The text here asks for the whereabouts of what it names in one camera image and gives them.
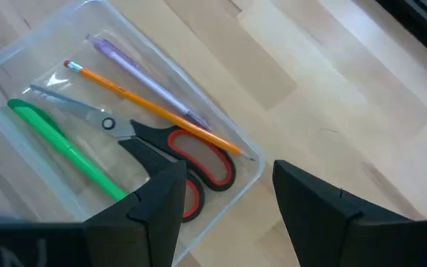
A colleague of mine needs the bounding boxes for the black red handled scissors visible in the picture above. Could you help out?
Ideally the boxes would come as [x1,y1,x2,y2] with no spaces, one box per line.
[30,84,236,223]

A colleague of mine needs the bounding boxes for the purple mechanical pencil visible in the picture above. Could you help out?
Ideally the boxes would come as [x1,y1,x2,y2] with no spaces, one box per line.
[85,33,211,131]

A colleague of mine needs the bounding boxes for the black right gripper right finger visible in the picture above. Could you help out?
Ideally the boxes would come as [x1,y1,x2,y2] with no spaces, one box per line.
[272,159,427,267]

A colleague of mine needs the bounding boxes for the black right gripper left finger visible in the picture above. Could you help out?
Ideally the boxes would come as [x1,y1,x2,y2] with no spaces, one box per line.
[83,159,188,267]

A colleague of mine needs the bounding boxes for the green pen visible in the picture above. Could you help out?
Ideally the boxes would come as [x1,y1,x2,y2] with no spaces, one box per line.
[7,98,128,203]

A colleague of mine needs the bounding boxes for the black metal table frame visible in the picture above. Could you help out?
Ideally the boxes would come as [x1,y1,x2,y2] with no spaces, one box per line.
[374,0,427,70]

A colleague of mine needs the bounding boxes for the clear plastic supply box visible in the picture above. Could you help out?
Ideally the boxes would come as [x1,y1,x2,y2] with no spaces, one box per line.
[0,0,266,267]

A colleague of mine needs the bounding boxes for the orange wooden pencil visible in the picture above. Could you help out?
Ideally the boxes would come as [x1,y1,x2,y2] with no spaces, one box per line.
[63,60,255,161]

